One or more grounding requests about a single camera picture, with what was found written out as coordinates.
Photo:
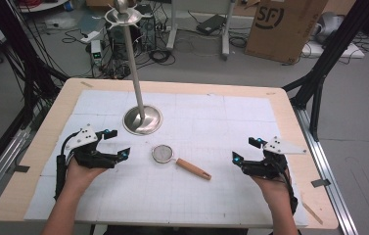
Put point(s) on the person's left hand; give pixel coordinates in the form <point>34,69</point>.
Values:
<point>81,178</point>

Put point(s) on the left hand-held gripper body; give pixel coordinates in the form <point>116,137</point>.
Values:
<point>85,153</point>

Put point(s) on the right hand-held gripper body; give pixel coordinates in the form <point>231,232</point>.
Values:
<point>270,164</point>

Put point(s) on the person's right hand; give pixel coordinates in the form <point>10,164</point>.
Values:
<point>275,189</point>

